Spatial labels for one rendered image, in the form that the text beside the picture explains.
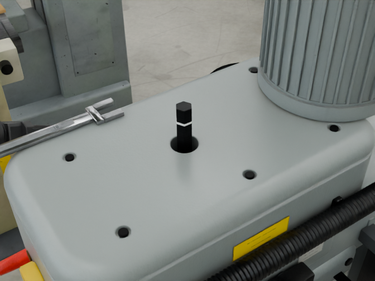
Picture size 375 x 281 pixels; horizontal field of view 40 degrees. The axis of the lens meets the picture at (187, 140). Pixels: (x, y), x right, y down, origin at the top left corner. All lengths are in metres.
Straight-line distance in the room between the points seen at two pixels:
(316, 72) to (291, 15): 0.08
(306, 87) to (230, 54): 3.80
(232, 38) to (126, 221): 4.20
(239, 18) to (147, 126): 4.38
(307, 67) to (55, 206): 0.36
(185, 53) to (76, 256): 3.99
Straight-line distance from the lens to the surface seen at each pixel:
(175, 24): 4.95
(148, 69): 4.30
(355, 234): 0.95
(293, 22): 0.67
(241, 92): 0.77
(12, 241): 3.10
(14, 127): 1.37
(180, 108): 0.63
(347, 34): 0.66
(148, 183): 0.62
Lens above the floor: 2.33
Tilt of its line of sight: 41 degrees down
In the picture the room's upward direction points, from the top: 1 degrees counter-clockwise
